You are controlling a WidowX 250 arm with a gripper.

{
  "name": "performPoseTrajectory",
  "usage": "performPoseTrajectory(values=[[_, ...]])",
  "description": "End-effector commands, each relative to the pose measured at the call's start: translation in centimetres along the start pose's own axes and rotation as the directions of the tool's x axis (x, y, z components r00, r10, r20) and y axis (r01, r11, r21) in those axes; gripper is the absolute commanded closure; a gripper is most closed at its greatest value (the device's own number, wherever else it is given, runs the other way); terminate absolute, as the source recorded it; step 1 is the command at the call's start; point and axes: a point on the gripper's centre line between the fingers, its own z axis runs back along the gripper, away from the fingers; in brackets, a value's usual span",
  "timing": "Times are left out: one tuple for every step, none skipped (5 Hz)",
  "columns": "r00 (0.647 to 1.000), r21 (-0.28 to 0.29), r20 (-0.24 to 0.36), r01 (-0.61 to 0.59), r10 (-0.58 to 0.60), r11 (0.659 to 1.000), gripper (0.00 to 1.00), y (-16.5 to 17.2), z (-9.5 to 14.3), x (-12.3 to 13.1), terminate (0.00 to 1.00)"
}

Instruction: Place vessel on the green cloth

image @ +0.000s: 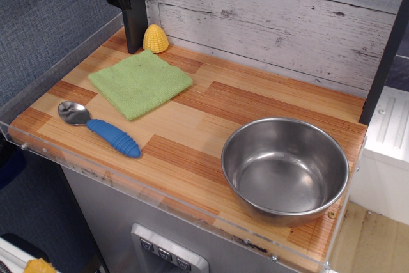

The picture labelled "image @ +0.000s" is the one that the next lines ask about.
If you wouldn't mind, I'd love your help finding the stainless steel bowl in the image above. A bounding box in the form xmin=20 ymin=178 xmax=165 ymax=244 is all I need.
xmin=221 ymin=118 xmax=350 ymax=227

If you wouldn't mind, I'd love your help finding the dark vertical post left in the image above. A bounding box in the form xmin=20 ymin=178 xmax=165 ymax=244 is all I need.
xmin=122 ymin=0 xmax=148 ymax=54

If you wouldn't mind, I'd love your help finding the clear acrylic table guard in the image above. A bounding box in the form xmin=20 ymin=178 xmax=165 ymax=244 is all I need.
xmin=1 ymin=12 xmax=366 ymax=272

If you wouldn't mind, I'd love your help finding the white ribbed box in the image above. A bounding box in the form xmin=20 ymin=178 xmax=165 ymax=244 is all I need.
xmin=350 ymin=86 xmax=408 ymax=224

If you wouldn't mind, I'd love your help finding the green microfiber cloth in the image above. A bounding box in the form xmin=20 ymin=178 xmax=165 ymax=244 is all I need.
xmin=88 ymin=50 xmax=193 ymax=121

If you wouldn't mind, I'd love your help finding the yellow object bottom left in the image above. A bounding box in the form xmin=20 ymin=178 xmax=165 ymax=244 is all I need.
xmin=23 ymin=258 xmax=57 ymax=273

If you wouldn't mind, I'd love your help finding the dark vertical post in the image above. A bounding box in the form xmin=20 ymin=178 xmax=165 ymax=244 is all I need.
xmin=122 ymin=0 xmax=148 ymax=54
xmin=359 ymin=0 xmax=408 ymax=125

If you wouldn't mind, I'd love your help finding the silver dispenser button panel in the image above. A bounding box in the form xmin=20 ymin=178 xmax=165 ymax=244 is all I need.
xmin=131 ymin=223 xmax=210 ymax=272

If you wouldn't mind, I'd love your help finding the dark vertical post right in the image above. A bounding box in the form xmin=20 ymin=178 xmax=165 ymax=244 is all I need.
xmin=359 ymin=0 xmax=408 ymax=125

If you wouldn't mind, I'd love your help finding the blue handled metal spoon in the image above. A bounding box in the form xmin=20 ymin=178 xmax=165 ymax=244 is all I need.
xmin=58 ymin=101 xmax=141 ymax=158

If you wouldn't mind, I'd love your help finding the yellow toy corn cob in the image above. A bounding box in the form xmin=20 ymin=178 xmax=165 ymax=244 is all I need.
xmin=143 ymin=24 xmax=169 ymax=54

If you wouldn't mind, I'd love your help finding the silver toy fridge cabinet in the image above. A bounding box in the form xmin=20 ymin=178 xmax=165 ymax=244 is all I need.
xmin=63 ymin=168 xmax=291 ymax=272

